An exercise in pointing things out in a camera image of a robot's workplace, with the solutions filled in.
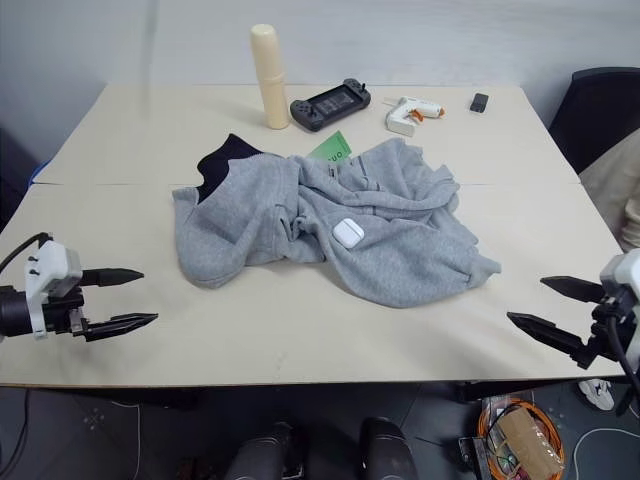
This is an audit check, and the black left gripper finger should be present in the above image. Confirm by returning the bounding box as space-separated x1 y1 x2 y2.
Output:
84 312 160 344
81 267 146 288

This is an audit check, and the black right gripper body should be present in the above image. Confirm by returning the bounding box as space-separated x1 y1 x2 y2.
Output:
569 293 640 371

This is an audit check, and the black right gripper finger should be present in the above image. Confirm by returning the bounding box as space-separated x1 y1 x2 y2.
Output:
505 311 585 358
539 275 610 305

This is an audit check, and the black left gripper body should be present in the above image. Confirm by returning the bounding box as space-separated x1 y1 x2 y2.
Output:
41 284 94 343

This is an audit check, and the white sneaker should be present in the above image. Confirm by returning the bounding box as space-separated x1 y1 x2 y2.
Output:
578 378 614 411

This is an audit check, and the brown cardboard package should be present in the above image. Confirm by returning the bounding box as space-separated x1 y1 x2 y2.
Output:
492 410 565 480

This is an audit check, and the grey zip-up sweater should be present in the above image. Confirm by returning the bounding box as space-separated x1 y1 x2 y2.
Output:
171 132 503 309

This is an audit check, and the black office chair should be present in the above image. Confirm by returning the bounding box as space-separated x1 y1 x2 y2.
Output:
547 67 640 176

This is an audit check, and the dark rounded shape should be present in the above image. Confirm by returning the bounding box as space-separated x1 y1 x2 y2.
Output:
230 421 312 480
358 416 419 480

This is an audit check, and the white earbuds case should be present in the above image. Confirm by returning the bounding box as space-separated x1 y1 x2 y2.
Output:
333 218 366 248

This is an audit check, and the white hot glue gun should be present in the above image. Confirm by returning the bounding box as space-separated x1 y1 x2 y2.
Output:
383 95 446 136

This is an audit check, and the cream thermos bottle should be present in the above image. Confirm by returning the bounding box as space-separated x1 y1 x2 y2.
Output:
250 23 291 130

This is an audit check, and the green paper card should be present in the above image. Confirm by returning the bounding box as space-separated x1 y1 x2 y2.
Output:
306 130 353 165

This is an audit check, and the black handheld game controller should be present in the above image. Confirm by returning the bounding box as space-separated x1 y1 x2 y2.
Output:
289 78 372 133

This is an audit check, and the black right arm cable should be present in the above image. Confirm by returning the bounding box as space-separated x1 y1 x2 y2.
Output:
605 313 640 418

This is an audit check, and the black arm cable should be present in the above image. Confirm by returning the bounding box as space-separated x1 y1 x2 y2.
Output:
0 231 54 274
605 313 640 418

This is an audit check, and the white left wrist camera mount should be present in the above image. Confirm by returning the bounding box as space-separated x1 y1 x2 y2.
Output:
23 241 83 342

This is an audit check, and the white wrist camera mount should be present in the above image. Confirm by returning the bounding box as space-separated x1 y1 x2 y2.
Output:
599 248 640 310
23 241 83 342

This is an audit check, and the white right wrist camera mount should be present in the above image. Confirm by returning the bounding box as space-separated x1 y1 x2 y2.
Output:
599 248 640 310

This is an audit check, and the black table frame bar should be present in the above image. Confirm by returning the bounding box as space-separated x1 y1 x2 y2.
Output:
74 387 202 414
455 380 584 404

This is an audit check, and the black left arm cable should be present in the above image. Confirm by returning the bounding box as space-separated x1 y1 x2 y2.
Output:
0 231 54 274

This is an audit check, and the orange coiled cable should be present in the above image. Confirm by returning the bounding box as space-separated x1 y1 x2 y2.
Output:
477 394 566 480

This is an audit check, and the white floor cable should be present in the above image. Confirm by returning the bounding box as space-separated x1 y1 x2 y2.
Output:
573 423 640 467

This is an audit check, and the black metal bracket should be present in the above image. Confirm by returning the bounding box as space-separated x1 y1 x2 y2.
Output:
458 434 501 480

